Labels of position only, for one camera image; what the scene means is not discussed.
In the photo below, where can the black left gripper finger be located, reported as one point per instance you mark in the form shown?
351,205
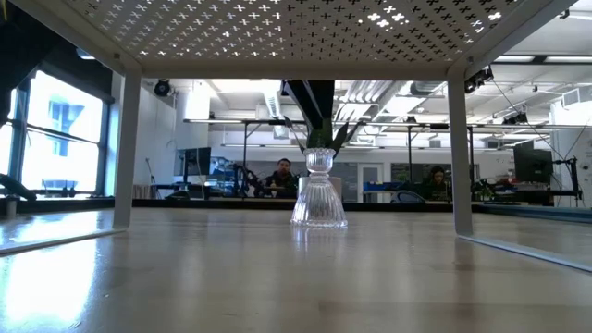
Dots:
314,99

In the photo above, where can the clear glass candle holder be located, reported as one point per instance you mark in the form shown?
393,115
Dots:
319,203

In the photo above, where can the black background robot arm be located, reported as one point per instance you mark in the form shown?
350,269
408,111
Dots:
245,178

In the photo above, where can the white perforated metal shelf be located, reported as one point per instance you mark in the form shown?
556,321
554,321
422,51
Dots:
296,71

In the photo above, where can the green snake plant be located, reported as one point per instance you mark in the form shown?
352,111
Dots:
324,139

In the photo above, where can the person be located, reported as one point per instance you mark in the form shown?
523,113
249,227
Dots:
437,180
283,180

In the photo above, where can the black computer monitor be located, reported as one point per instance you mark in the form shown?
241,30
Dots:
199,162
532,166

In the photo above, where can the black round ceiling spotlight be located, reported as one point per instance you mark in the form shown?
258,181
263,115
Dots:
162,88

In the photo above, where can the black curved bar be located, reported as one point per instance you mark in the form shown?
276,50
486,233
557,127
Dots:
16,187

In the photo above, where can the black aluminium table frame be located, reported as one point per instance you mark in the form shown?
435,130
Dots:
416,206

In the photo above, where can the black ceiling camera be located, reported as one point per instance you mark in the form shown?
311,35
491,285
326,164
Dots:
478,79

